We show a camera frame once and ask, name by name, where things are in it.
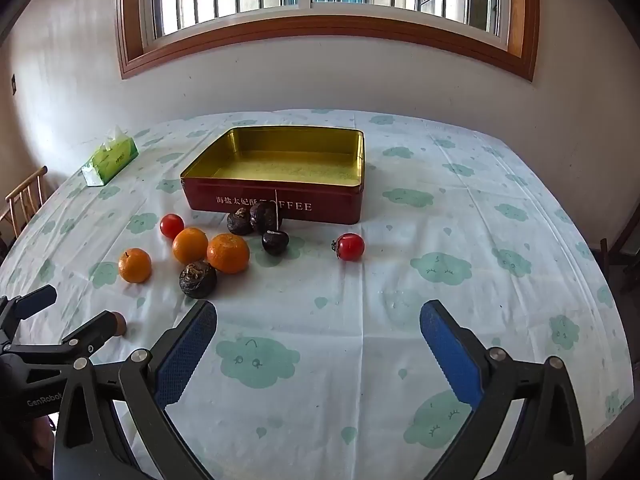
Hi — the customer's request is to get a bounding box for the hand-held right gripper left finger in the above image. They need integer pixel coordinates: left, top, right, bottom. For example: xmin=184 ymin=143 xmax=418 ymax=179
xmin=52 ymin=300 xmax=218 ymax=480

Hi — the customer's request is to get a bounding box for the dark wooden chair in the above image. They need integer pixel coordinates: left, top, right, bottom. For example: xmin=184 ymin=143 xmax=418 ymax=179
xmin=597 ymin=200 xmax=640 ymax=296

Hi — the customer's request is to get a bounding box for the large orange mandarin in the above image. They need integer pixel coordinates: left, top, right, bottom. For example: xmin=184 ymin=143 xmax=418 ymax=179
xmin=206 ymin=233 xmax=250 ymax=275

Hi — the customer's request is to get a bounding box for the dark wrinkled fruit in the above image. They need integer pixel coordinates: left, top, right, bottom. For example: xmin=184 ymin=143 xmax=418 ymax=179
xmin=227 ymin=210 xmax=254 ymax=236
xmin=179 ymin=261 xmax=218 ymax=300
xmin=249 ymin=201 xmax=284 ymax=234
xmin=261 ymin=230 xmax=290 ymax=257

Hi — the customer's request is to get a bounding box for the green tissue pack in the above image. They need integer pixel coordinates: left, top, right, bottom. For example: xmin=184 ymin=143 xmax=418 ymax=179
xmin=81 ymin=125 xmax=139 ymax=187

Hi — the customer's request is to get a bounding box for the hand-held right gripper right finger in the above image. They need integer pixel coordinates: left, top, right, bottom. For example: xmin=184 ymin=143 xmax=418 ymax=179
xmin=419 ymin=299 xmax=588 ymax=480

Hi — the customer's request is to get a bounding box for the small orange mandarin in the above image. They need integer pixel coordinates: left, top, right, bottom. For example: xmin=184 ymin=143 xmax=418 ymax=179
xmin=118 ymin=247 xmax=152 ymax=284

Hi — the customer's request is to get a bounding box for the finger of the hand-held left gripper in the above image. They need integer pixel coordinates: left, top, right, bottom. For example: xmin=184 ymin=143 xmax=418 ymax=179
xmin=0 ymin=284 xmax=58 ymax=341
xmin=10 ymin=310 xmax=119 ymax=362

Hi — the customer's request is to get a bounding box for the red cherry tomato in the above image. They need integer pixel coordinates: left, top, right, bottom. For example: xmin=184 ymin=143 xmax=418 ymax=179
xmin=160 ymin=213 xmax=185 ymax=240
xmin=331 ymin=233 xmax=365 ymax=262

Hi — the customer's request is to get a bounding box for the red and gold tin box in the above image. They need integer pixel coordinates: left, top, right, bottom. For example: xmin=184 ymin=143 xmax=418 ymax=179
xmin=180 ymin=126 xmax=365 ymax=225

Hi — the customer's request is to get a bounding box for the wooden framed window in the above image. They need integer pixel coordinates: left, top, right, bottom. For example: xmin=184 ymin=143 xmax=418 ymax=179
xmin=114 ymin=0 xmax=541 ymax=82

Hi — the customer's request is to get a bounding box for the light wooden chair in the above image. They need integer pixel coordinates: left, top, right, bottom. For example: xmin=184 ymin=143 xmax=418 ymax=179
xmin=0 ymin=166 xmax=49 ymax=241

